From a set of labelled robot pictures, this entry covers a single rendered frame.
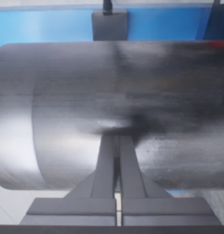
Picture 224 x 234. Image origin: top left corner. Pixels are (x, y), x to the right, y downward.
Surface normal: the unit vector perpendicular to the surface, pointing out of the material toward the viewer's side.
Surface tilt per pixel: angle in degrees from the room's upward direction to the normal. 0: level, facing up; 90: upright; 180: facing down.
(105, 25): 90
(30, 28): 90
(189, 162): 90
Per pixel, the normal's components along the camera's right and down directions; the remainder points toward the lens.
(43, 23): -0.01, 0.62
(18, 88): -0.02, -0.22
